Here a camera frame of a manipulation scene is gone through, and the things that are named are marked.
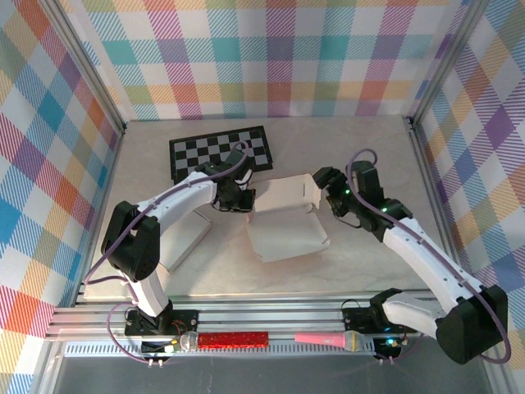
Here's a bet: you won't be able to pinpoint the pink paper box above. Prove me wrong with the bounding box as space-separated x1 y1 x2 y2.
244 172 332 263

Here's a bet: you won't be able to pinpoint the black and grey chessboard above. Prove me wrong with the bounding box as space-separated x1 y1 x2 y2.
168 125 275 185

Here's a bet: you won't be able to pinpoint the black controller board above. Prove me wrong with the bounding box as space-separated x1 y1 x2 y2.
140 338 180 356
373 336 402 357

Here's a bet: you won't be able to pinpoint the pink toy microphone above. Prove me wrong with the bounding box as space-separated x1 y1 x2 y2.
294 330 366 353

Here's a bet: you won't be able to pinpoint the red glitter toy microphone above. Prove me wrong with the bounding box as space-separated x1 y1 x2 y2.
179 330 271 353

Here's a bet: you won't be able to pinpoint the aluminium side rail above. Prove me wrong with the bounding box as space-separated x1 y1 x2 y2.
71 122 128 307
404 117 475 305

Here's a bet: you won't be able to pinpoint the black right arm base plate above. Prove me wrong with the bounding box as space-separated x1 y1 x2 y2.
342 305 419 334

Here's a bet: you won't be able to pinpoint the aluminium mounting rail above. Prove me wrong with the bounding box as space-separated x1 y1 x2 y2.
44 291 500 342

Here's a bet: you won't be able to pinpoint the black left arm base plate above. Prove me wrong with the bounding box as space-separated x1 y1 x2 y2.
124 308 200 338

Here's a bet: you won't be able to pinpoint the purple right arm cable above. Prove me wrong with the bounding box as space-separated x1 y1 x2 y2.
345 148 513 366

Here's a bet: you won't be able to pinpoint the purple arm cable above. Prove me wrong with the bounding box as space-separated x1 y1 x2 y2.
345 148 513 366
84 141 251 367

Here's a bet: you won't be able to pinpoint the white slotted cable duct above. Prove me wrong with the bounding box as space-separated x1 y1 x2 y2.
63 340 378 359

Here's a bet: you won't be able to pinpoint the aluminium frame post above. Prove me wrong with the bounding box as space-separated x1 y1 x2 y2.
405 0 493 128
40 0 128 135

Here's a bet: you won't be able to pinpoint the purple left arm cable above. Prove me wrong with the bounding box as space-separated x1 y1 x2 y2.
84 141 251 367

